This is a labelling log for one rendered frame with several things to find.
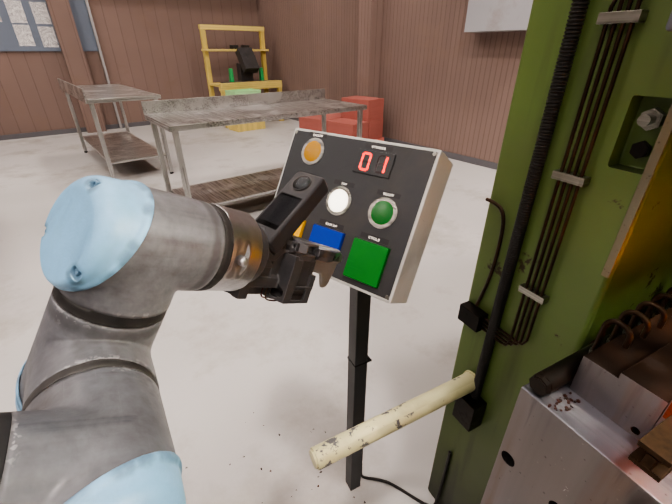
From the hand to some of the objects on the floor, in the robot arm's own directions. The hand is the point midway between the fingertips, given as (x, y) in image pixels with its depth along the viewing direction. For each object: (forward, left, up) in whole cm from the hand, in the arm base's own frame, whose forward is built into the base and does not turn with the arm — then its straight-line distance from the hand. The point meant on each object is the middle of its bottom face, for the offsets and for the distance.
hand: (336, 251), depth 58 cm
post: (+19, +14, -107) cm, 110 cm away
